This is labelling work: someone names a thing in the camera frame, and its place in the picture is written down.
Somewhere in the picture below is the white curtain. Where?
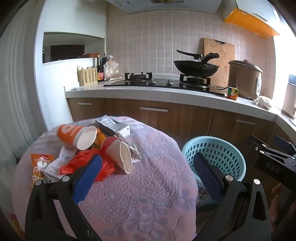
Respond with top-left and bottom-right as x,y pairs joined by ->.
0,23 -> 43,163

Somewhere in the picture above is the light blue plastic basket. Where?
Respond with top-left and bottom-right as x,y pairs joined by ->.
182,136 -> 247,207

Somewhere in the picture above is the orange paper cup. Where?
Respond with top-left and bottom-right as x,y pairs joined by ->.
57,124 -> 97,150

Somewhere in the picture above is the orange snack packet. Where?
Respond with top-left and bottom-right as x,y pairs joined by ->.
31,153 -> 55,189

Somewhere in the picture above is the white crumpled wrapper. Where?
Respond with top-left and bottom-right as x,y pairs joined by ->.
43,158 -> 70,183

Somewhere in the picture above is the clear plastic bottle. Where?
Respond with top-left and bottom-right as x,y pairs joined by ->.
103,53 -> 119,81

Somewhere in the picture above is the white paper receipt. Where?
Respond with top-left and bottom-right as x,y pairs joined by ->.
59,145 -> 78,161

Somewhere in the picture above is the beige kettle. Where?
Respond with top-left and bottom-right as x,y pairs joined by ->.
281,74 -> 296,120

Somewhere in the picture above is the range hood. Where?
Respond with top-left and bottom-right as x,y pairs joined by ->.
107,0 -> 222,14

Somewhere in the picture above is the black wok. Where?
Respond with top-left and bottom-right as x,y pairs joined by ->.
173,53 -> 220,78

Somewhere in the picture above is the beige utensil basket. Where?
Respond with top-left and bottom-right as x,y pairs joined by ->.
77,66 -> 98,87

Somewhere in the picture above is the person's right hand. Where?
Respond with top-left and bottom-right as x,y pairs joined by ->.
270,183 -> 282,223

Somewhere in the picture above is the dark sauce bottle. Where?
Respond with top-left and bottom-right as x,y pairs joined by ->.
97,55 -> 104,82

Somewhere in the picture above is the white dotted wrapper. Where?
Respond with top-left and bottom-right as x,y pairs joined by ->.
125,137 -> 142,164

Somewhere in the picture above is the black spatula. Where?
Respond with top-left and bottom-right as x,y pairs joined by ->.
176,49 -> 204,60

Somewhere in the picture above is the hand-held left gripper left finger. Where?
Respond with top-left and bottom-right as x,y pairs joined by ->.
25,154 -> 103,241

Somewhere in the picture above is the red paper cup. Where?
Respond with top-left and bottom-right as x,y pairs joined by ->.
100,137 -> 133,174

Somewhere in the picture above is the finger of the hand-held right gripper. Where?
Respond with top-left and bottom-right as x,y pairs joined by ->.
275,135 -> 296,154
251,134 -> 296,163

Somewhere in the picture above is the white rag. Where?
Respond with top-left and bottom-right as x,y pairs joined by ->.
258,96 -> 272,110

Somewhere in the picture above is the brown rice cooker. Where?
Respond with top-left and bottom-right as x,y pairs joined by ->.
228,60 -> 263,100

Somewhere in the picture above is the wooden cutting board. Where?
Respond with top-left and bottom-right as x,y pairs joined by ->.
203,38 -> 236,87

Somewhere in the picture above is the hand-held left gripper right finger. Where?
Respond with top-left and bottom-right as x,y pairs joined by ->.
193,152 -> 271,241

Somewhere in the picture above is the colourful puzzle cube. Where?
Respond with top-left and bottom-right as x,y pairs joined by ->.
227,86 -> 238,101

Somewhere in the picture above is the black gas stove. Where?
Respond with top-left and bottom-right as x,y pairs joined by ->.
103,72 -> 226,96

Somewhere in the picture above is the orange wall cabinet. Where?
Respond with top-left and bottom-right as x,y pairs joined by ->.
223,0 -> 281,37

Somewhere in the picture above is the grey printed carton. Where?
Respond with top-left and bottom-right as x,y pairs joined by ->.
95,115 -> 130,139

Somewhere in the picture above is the red plastic bag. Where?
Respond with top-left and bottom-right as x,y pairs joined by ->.
60,148 -> 116,182

